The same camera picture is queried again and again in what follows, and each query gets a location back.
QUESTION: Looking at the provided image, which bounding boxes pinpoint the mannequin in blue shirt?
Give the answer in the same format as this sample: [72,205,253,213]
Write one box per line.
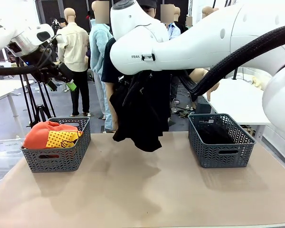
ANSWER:
[161,4,182,40]

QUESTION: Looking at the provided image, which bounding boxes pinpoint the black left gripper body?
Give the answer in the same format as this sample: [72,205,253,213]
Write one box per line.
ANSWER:
[21,47,62,83]

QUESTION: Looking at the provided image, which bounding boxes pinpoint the black camera tripod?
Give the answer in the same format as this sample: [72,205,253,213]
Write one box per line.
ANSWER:
[18,73,57,129]

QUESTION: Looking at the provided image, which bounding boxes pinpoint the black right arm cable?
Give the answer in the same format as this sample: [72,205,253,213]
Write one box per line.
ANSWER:
[179,23,285,97]

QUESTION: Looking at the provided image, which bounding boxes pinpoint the clear plastic storage bin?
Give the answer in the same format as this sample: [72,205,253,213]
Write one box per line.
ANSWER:
[0,137,27,186]

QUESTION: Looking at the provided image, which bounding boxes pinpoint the mannequin in cream shirt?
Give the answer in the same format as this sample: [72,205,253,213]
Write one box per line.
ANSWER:
[56,8,90,117]

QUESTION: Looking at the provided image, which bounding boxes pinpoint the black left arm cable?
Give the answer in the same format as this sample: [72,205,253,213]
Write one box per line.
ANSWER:
[0,65,38,76]

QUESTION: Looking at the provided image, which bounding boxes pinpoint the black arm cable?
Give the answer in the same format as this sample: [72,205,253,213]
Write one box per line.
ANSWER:
[179,23,285,97]
[0,65,38,76]

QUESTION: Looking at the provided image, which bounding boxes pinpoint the person in black T-shirt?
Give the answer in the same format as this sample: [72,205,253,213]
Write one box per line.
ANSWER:
[101,0,172,133]

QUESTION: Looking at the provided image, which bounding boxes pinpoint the orange printed T-shirt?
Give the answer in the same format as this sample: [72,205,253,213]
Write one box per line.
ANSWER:
[23,120,84,150]

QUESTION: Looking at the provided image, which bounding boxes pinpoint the person's left hand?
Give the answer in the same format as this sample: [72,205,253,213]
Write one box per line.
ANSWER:
[207,82,220,103]

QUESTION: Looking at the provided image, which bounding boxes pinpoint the black garment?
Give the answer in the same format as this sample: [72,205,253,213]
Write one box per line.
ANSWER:
[109,70,171,152]

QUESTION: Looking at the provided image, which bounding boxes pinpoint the white side table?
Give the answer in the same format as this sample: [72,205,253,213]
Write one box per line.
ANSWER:
[0,79,35,105]
[203,78,273,126]

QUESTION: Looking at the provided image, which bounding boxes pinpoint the grey plastic lattice basket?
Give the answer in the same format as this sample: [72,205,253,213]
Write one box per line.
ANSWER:
[188,113,257,169]
[20,116,91,173]

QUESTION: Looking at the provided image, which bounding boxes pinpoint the person's left forearm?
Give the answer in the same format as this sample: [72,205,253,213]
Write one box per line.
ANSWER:
[189,68,211,84]

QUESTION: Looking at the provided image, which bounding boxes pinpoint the mannequin in blue fleece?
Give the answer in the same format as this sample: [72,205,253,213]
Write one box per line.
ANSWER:
[89,0,115,133]

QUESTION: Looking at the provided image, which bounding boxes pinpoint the black trousers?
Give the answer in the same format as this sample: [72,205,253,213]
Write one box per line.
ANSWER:
[198,124,236,145]

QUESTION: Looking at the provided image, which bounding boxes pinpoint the mannequin in white coat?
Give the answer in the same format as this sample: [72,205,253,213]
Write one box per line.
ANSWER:
[201,6,219,19]

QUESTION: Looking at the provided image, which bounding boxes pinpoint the person's right forearm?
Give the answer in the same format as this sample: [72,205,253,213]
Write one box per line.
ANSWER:
[105,82,119,131]

